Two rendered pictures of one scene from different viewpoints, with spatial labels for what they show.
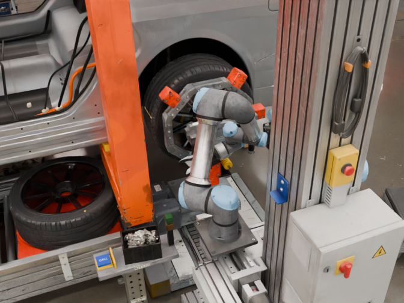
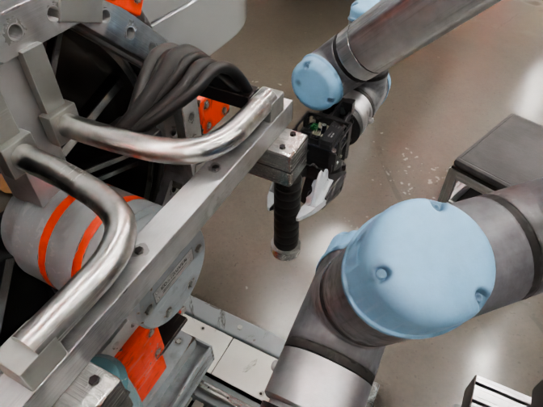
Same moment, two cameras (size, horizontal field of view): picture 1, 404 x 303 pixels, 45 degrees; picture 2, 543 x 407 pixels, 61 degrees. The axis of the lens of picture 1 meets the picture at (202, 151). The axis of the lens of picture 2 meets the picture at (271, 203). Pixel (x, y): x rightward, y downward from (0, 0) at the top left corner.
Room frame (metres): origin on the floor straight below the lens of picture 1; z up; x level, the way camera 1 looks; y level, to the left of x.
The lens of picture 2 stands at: (1.98, 0.03, 1.28)
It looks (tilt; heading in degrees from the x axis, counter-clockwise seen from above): 45 degrees down; 317
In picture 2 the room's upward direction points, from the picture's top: straight up
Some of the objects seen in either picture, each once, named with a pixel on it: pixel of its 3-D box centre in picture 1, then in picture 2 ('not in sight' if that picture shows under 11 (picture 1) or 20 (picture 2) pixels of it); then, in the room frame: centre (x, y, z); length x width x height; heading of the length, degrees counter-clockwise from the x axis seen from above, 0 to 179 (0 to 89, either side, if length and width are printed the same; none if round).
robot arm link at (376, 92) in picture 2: not in sight; (362, 91); (2.39, -0.56, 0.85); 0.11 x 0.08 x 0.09; 110
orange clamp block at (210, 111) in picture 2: (256, 112); (197, 102); (2.56, -0.34, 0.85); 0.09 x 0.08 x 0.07; 110
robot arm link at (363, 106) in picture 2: not in sight; (347, 117); (2.36, -0.49, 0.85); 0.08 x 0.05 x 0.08; 20
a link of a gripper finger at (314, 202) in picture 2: not in sight; (316, 189); (2.27, -0.32, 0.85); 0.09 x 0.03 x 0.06; 118
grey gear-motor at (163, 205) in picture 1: (160, 209); not in sight; (2.36, 0.28, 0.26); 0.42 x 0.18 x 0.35; 20
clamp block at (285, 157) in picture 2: not in sight; (267, 149); (2.32, -0.27, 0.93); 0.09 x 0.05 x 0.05; 20
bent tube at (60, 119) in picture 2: not in sight; (164, 86); (2.37, -0.18, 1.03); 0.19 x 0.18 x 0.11; 20
